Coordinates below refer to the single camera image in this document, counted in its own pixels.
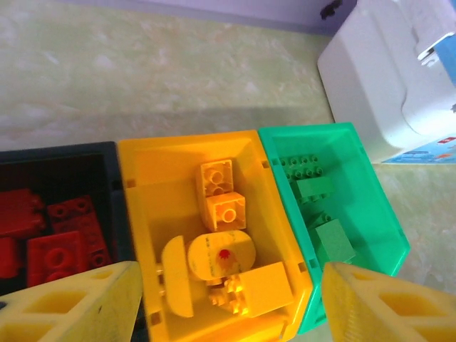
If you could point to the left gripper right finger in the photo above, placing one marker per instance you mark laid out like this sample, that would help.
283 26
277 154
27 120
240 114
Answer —
360 320

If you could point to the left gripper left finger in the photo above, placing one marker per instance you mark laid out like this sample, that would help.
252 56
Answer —
71 320

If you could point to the green lego brick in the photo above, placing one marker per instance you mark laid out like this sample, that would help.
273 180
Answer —
335 242
320 219
313 188

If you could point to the long red lego brick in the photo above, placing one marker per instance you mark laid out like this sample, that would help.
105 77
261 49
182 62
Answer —
76 210

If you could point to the curved yellow lego piece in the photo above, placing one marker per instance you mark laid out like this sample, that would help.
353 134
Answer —
178 276

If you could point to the round yellow lego piece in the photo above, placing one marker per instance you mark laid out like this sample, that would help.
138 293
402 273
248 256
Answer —
221 256

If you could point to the green lego plate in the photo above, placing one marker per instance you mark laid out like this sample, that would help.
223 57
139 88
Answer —
303 167

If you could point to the small yellow lego brick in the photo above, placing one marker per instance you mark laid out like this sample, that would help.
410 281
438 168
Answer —
226 212

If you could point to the green plastic bin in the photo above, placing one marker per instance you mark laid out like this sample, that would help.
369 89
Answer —
370 213

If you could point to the yellow plastic bin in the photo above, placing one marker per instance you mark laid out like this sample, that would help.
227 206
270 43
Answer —
149 199

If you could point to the black plastic bin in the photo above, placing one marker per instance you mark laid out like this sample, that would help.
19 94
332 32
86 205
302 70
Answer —
107 167

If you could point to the white storage box blue lid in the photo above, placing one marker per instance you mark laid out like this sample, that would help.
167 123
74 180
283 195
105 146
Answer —
367 89

